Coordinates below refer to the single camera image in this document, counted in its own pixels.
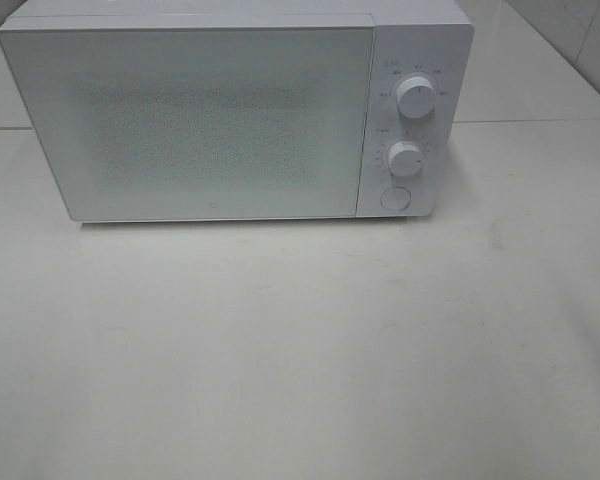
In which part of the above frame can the round white door button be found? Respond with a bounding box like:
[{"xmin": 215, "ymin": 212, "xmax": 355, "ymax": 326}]
[{"xmin": 380, "ymin": 187, "xmax": 412, "ymax": 212}]

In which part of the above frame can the white microwave knob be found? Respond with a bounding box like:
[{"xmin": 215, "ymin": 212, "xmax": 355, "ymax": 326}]
[
  {"xmin": 395, "ymin": 72, "xmax": 437, "ymax": 119},
  {"xmin": 388, "ymin": 141, "xmax": 426, "ymax": 177}
]

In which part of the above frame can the white microwave door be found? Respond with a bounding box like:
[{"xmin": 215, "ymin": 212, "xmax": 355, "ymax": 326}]
[{"xmin": 0, "ymin": 28, "xmax": 373, "ymax": 222}]

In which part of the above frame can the white microwave oven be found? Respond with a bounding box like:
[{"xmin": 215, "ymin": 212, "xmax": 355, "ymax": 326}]
[{"xmin": 0, "ymin": 1, "xmax": 474, "ymax": 221}]

